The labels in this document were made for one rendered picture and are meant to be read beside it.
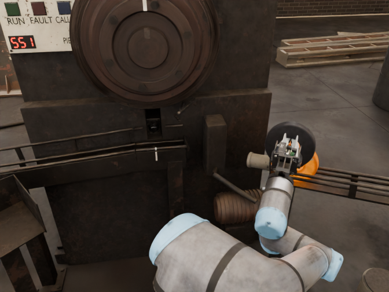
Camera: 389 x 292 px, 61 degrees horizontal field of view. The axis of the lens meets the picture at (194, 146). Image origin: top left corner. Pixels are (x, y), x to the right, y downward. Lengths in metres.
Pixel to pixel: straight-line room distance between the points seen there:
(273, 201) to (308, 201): 1.35
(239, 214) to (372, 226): 1.06
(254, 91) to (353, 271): 1.04
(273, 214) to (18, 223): 0.81
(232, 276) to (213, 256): 0.04
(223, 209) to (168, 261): 0.73
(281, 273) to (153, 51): 0.70
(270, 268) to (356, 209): 1.73
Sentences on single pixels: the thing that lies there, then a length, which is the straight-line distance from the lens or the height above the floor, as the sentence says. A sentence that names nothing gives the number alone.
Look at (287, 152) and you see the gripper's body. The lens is 0.96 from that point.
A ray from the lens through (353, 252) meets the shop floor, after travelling 1.99.
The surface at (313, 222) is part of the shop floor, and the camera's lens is 2.07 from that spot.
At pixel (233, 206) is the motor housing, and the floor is 0.52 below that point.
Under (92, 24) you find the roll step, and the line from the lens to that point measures 1.06.
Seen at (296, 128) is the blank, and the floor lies 0.90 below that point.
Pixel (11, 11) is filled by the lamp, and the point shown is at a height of 1.19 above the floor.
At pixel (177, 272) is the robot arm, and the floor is 0.92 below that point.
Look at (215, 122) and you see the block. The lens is 1.25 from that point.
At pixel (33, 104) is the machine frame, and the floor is 0.87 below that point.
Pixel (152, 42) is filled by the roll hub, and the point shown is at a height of 1.14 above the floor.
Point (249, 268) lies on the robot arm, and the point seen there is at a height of 0.96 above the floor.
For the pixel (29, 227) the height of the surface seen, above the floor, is 0.61.
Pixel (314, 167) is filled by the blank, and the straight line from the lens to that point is 1.21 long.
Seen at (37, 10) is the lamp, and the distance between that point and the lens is 1.25.
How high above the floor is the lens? 1.38
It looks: 32 degrees down
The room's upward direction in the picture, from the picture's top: straight up
